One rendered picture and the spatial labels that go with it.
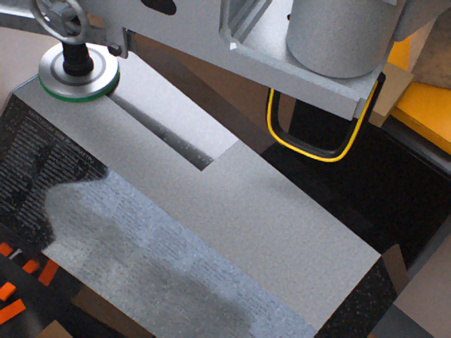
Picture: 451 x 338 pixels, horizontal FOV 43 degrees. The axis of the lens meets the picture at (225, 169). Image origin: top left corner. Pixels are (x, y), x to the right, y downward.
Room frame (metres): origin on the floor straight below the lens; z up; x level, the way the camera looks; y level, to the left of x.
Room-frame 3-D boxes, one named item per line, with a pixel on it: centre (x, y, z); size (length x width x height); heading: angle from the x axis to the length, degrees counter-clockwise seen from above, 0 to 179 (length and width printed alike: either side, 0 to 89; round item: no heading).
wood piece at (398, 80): (1.17, -0.42, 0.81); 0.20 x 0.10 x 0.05; 150
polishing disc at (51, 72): (1.09, 0.43, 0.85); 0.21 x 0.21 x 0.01
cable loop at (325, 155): (0.85, -0.18, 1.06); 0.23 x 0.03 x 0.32; 69
